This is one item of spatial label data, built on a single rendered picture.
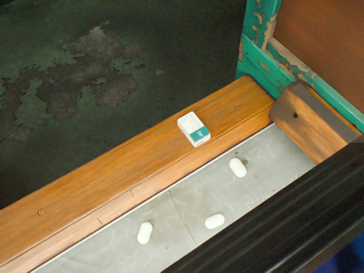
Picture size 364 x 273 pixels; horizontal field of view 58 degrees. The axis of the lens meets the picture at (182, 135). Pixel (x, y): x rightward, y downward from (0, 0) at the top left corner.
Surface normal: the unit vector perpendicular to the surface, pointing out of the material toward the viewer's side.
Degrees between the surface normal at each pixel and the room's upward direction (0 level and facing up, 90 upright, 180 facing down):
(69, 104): 0
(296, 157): 0
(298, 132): 67
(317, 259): 58
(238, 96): 0
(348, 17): 90
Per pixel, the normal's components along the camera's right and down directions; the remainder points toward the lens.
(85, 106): -0.04, -0.51
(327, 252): 0.43, 0.33
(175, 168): 0.35, 0.14
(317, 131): -0.79, 0.25
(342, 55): -0.84, 0.48
